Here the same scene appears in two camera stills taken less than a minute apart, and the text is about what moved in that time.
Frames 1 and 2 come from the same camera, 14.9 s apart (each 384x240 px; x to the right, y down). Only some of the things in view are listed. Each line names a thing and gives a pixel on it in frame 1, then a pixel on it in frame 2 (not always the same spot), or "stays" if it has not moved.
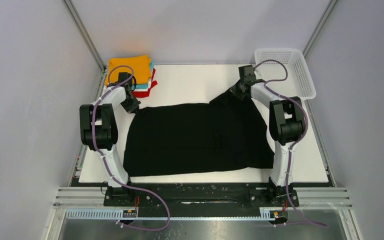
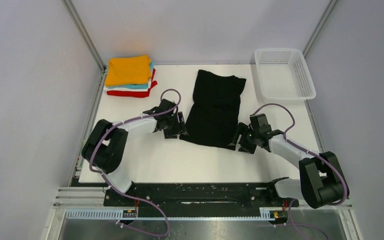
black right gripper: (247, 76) to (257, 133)
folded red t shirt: (145, 93) stays
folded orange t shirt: (140, 67) stays
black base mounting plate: (200, 195) stays
